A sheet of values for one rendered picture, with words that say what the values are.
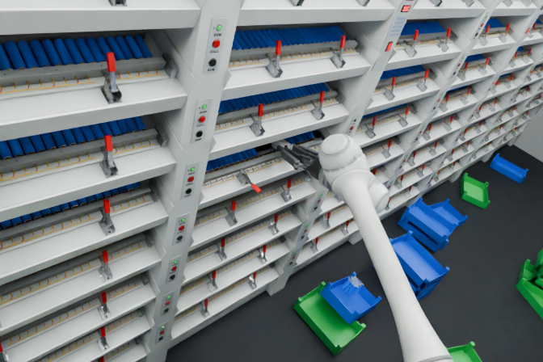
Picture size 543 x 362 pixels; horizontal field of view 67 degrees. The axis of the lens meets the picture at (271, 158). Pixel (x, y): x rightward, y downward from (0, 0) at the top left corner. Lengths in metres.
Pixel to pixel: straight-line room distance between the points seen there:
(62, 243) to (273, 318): 1.30
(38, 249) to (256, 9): 0.72
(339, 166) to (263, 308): 1.28
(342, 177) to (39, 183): 0.66
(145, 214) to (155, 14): 0.55
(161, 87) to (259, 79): 0.27
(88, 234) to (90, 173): 0.19
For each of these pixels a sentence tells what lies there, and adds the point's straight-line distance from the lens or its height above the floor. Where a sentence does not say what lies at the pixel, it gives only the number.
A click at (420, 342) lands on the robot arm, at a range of 1.00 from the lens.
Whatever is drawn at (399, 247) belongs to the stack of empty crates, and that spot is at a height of 0.16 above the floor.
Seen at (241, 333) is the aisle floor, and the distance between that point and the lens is 2.06.
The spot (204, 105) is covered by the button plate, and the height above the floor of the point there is 1.27.
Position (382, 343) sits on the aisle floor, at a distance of 2.31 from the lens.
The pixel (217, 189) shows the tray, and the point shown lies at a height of 0.93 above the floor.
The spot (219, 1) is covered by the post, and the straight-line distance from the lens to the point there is 0.86.
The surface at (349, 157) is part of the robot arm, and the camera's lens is 0.99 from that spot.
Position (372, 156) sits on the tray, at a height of 0.75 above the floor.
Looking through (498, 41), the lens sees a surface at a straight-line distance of 2.48.
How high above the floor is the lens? 1.75
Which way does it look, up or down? 35 degrees down
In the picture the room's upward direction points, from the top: 18 degrees clockwise
